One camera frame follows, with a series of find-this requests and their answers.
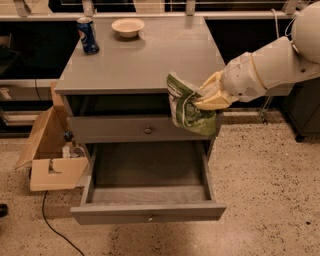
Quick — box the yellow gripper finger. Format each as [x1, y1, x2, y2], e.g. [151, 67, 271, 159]
[201, 71, 223, 98]
[192, 90, 234, 110]

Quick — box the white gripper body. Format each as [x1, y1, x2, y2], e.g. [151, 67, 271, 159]
[221, 52, 266, 102]

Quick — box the green jalapeno chip bag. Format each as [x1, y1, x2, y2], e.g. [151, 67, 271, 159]
[167, 72, 216, 136]

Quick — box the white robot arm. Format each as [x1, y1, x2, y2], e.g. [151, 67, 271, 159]
[193, 1, 320, 110]

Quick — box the grey drawer cabinet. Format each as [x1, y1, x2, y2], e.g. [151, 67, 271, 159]
[54, 15, 236, 160]

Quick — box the open grey lower drawer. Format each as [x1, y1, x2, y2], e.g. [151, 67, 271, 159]
[70, 141, 226, 225]

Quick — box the grey upper drawer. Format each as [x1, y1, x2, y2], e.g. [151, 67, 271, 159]
[67, 115, 216, 143]

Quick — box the white bowl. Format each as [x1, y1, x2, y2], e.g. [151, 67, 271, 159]
[111, 18, 145, 38]

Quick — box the blue pepsi can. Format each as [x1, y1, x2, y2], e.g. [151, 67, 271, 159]
[77, 17, 99, 54]

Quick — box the white bottle in box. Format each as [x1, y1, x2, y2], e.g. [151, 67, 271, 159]
[62, 144, 71, 158]

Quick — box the open cardboard box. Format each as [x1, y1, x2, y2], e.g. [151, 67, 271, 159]
[15, 82, 88, 191]

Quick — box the black shoe tip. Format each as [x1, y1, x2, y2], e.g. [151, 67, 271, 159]
[0, 204, 8, 217]

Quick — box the white hanging cable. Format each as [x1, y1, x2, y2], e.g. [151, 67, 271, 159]
[270, 8, 302, 40]

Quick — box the black floor cable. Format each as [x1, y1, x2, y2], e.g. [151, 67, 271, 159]
[41, 190, 86, 256]

